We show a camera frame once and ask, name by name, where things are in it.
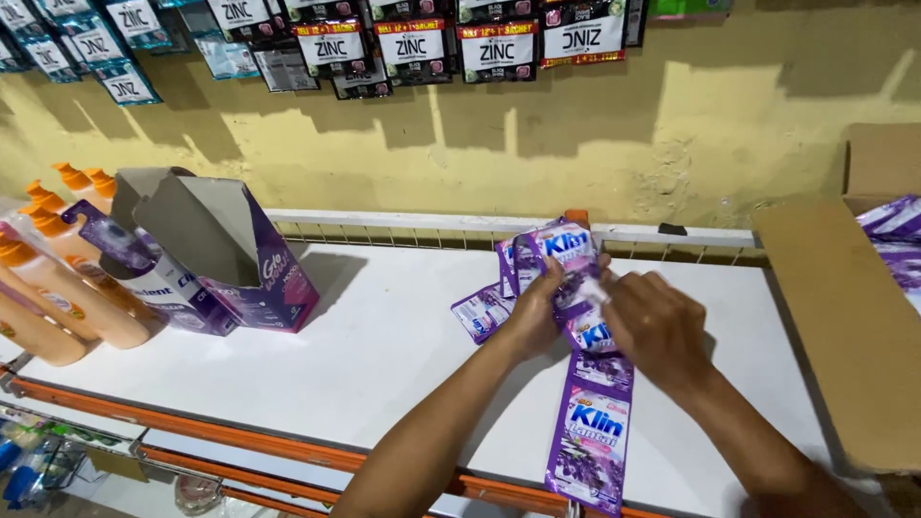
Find row of orange-capped peach bottles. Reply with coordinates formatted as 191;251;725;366
0;162;154;368

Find purple white product carton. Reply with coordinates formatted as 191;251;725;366
61;200;240;338

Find person's left hand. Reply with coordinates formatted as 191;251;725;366
502;256;572;362

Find hanging green packet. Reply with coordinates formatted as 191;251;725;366
648;0;733;20

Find open purple display carton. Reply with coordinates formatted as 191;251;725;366
111;167;321;334

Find heap of purple sachets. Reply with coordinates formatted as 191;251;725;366
856;194;921;314

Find lower shelf with goods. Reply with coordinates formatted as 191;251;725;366
0;403;339;518

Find brown cardboard box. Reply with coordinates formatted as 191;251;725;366
750;122;921;476

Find hanging blue shampoo sachet strips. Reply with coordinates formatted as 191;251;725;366
0;0;261;107

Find white wire shelf fence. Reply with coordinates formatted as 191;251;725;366
265;208;765;269

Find hanging black shampoo sachet strips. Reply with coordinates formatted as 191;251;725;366
205;0;649;102

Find orange shelf edge rail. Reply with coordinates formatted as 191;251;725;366
6;376;673;518

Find person's right hand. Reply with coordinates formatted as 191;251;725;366
594;252;712;393

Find strip of purple cleaner sachets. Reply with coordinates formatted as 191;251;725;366
451;218;636;518

